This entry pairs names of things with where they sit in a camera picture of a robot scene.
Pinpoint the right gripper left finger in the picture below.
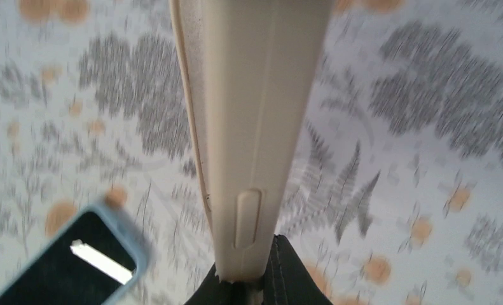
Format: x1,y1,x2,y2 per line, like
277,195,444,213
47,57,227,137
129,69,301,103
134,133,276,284
184,264,233,305

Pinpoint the floral patterned table mat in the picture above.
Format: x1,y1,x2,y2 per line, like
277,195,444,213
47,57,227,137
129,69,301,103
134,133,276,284
0,1,503,304

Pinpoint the black phone light-blue case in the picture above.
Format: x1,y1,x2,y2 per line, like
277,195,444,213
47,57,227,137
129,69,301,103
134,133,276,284
0,203,148,304

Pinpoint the beige phone case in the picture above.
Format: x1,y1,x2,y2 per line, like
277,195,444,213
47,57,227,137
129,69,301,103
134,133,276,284
170,1,333,283

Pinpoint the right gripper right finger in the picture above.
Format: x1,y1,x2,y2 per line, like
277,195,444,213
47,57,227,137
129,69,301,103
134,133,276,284
263,235,332,305

